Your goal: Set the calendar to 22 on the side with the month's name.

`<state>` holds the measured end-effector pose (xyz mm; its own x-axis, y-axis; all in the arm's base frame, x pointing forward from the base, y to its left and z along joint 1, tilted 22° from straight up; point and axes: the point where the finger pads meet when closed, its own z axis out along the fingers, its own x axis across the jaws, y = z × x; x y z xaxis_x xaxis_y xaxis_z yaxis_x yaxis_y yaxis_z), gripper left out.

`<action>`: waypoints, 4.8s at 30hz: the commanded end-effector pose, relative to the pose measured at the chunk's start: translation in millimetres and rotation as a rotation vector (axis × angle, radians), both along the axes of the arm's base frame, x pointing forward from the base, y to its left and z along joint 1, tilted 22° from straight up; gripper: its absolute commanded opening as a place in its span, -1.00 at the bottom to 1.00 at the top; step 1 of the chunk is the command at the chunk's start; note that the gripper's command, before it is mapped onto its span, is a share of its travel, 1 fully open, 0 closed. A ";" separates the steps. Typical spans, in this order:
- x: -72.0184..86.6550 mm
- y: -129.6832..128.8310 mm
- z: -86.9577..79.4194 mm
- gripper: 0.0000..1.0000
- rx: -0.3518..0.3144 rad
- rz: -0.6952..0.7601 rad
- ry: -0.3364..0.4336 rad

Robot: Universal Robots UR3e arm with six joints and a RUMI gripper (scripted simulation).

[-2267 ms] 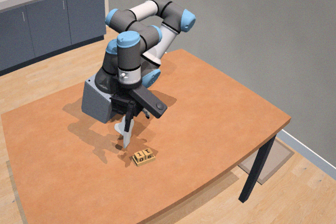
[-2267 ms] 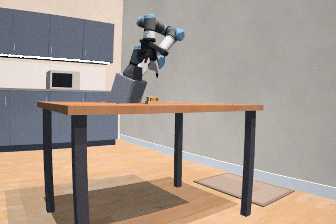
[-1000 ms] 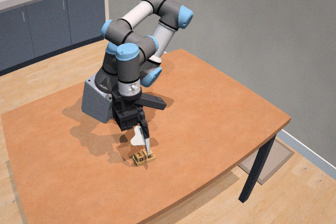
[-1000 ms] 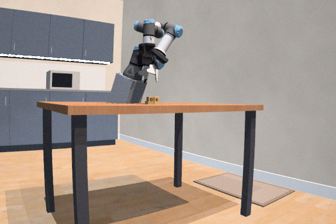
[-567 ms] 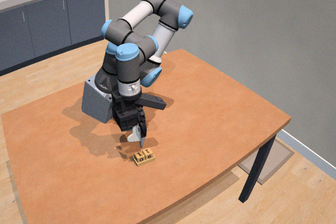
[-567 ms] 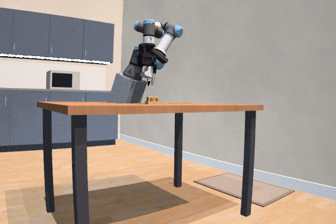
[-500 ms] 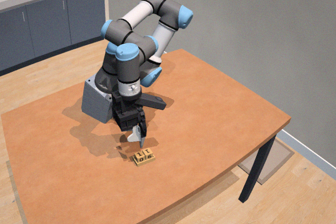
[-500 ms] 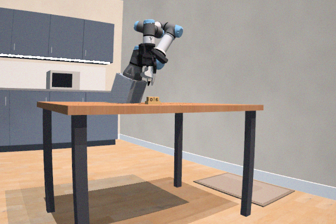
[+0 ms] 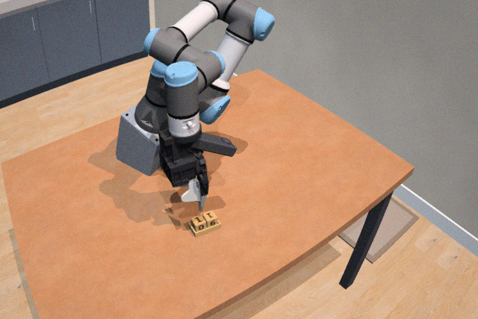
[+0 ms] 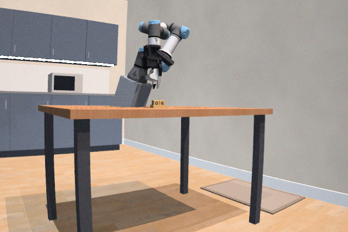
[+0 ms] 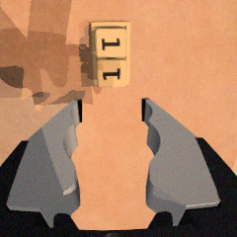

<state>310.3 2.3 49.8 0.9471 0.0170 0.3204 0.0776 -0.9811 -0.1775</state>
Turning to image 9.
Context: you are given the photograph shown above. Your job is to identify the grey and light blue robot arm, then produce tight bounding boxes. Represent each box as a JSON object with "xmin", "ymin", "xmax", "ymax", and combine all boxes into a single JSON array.
[{"xmin": 134, "ymin": 0, "xmax": 275, "ymax": 157}]

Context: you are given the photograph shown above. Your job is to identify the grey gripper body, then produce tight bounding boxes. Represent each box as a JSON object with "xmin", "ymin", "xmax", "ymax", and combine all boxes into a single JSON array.
[{"xmin": 158, "ymin": 123, "xmax": 207, "ymax": 188}]

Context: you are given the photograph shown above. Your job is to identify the tan cube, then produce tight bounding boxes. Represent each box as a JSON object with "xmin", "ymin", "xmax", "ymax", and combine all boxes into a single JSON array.
[
  {"xmin": 190, "ymin": 215, "xmax": 206, "ymax": 232},
  {"xmin": 202, "ymin": 211, "xmax": 218, "ymax": 228}
]

